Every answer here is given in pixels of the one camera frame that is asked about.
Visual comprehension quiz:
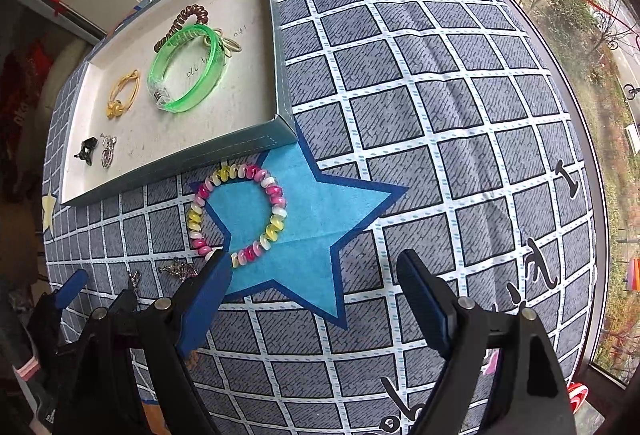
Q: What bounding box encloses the small dark metal charm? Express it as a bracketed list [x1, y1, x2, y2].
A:
[159, 261, 199, 279]

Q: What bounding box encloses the multicoloured spiral bracelet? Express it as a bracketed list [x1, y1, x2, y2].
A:
[186, 160, 288, 268]

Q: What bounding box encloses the silver metal hair clip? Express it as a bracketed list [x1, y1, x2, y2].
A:
[99, 134, 119, 168]

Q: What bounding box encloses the brown spiral hair tie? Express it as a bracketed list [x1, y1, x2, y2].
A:
[155, 5, 210, 54]

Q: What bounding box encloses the grey checked star tablecloth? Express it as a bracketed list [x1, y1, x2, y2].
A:
[42, 0, 598, 435]

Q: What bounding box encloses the red cushion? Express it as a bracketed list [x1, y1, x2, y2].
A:
[0, 40, 56, 136]

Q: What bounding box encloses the shallow white cardboard tray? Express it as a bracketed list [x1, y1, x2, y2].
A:
[60, 0, 298, 207]

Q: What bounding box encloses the small black hair clip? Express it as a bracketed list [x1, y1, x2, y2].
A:
[75, 138, 99, 165]

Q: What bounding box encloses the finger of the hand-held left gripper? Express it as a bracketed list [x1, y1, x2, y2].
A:
[52, 269, 89, 312]
[106, 289, 139, 317]

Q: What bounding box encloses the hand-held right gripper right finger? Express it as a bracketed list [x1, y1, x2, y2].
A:
[396, 249, 576, 435]

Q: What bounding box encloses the green transparent bangle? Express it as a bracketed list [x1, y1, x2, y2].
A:
[148, 24, 224, 114]

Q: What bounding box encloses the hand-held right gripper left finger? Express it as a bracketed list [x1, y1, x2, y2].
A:
[52, 249, 233, 435]

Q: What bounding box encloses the beige sofa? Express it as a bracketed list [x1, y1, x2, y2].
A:
[47, 38, 101, 86]

